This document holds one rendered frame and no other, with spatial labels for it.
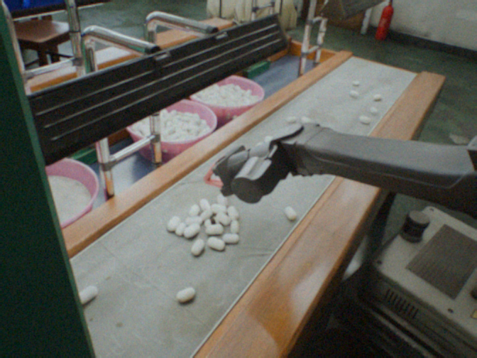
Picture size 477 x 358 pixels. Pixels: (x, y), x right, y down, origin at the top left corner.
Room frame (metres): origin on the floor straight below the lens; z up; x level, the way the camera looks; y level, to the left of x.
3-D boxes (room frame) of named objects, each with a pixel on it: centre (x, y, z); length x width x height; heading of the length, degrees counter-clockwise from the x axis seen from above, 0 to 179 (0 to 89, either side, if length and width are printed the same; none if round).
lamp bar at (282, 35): (0.62, 0.11, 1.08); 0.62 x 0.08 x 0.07; 151
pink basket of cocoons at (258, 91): (1.24, 0.08, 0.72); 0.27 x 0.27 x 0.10
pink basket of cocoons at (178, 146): (0.99, 0.22, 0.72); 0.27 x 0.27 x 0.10
